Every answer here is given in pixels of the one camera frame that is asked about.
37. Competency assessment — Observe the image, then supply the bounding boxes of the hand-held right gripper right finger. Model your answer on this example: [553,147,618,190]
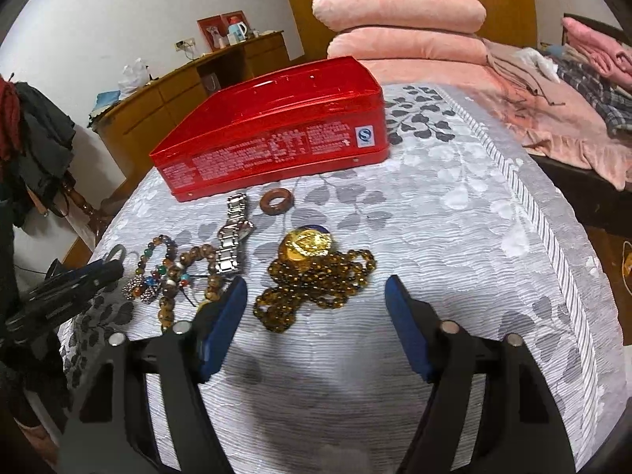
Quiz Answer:
[385,274,576,474]

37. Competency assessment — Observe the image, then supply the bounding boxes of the brown wooden ring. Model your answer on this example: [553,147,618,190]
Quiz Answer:
[261,188,295,216]

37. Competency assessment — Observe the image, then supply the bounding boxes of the white plastic bag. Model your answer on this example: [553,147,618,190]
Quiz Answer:
[120,58,150,98]

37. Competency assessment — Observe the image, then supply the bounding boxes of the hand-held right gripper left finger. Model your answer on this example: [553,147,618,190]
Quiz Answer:
[59,275,248,474]

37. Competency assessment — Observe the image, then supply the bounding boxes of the silver metal wristwatch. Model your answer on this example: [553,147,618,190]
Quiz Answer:
[210,192,256,275]

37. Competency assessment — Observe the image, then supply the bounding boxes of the silver chain jewelry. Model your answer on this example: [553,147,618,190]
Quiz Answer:
[122,276,162,303]

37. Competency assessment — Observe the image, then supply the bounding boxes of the folded pink blanket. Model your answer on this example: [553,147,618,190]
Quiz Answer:
[563,16,632,90]

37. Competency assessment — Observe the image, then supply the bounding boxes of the wooden wardrobe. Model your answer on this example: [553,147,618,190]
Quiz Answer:
[279,0,537,66]

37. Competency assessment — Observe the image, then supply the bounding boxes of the grey leaf-print bed sheet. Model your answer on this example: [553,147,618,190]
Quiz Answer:
[56,84,610,474]

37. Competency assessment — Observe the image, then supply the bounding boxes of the gold round medallion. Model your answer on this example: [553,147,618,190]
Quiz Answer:
[280,224,341,262]

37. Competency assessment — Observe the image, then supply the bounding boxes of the red tin box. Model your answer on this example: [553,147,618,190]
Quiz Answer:
[149,56,388,203]

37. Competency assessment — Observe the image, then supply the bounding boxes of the amber bead necklace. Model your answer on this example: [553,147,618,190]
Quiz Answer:
[253,247,378,334]

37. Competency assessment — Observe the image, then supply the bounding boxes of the red picture frame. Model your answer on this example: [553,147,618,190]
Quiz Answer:
[197,10,248,53]

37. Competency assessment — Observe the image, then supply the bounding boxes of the dark clothes on rack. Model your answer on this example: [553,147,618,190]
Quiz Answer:
[0,76,78,230]

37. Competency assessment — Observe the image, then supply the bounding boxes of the wooden coat rack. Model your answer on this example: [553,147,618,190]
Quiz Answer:
[58,173,120,254]

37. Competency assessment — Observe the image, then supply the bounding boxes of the white electric kettle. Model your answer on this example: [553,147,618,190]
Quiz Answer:
[227,16,248,45]

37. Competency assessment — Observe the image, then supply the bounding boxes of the brown wooden bead bracelet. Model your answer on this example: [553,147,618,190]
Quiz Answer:
[158,244,234,334]

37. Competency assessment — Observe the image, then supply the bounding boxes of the blue plaid shirt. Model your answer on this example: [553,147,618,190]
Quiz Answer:
[558,56,632,135]

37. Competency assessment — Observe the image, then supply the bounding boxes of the large pink pillow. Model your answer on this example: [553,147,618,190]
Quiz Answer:
[312,0,487,35]
[327,27,489,66]

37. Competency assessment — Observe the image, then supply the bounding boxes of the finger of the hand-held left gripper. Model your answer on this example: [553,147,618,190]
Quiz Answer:
[27,259,125,307]
[5,290,100,344]

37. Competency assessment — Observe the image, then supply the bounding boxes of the pink ruffled bedspread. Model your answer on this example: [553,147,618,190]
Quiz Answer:
[360,39,632,191]

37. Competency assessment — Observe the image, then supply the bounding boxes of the wooden sideboard cabinet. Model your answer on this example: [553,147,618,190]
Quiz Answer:
[94,30,292,198]

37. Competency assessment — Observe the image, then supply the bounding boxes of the multicolour bead bracelet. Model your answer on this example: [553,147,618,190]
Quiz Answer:
[133,234,179,282]

